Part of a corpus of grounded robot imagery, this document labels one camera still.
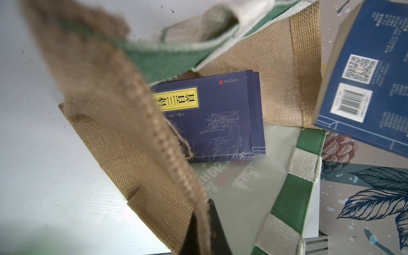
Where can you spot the jute and green canvas bag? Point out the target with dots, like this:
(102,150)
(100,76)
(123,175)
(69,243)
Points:
(249,207)

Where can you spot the blue book with barcode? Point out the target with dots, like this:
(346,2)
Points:
(364,92)

